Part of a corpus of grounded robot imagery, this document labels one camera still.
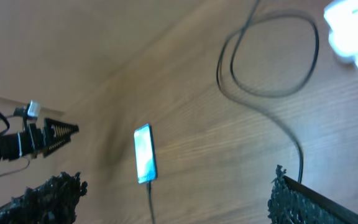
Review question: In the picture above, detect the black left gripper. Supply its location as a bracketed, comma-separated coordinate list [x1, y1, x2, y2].
[26, 118, 79, 157]

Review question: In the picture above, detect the white charger plug adapter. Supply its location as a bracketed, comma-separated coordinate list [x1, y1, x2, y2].
[324, 0, 358, 63]

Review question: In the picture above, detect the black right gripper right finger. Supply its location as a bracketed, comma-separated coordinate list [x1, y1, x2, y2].
[267, 165, 358, 224]

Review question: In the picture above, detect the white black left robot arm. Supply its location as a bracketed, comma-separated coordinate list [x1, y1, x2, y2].
[0, 101, 79, 177]

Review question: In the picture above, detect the Samsung Galaxy smartphone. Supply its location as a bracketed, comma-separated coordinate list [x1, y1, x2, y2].
[134, 123, 158, 184]

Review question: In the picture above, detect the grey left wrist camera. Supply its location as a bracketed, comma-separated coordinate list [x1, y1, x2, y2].
[26, 100, 41, 119]

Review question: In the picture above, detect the black USB charging cable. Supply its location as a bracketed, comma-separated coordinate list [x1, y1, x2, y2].
[146, 0, 320, 224]

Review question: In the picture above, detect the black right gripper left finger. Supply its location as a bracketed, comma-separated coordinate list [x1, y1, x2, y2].
[0, 172, 88, 224]

